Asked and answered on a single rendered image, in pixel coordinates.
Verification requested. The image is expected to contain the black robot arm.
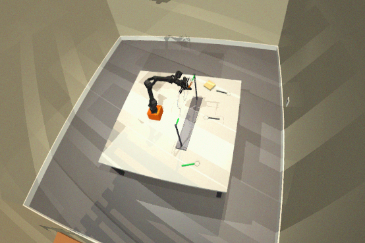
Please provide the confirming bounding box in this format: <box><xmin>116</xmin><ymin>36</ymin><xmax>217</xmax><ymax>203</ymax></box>
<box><xmin>144</xmin><ymin>71</ymin><xmax>187</xmax><ymax>114</ymax></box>

